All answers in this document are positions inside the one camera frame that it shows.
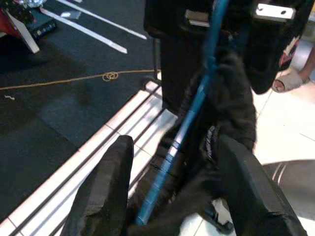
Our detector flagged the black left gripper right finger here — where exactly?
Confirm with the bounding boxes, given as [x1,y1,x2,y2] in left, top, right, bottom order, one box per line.
[218,134,308,236]

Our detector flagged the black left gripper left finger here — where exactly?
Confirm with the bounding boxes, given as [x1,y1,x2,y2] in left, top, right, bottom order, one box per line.
[60,134,135,236]

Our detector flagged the black printed t-shirt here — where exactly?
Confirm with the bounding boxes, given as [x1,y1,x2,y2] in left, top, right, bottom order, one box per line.
[125,0,311,236]

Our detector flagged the blue hanger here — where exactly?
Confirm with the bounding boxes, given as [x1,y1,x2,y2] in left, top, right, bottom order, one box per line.
[134,0,231,227]

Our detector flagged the person in blue shorts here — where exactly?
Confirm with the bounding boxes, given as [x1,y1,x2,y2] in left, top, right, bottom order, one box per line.
[272,31,315,93]

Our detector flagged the black equipment case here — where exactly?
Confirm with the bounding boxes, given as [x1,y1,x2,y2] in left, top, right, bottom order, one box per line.
[26,14,59,40]

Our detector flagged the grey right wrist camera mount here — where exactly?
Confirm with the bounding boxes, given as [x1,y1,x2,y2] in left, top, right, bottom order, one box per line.
[254,2,296,23]

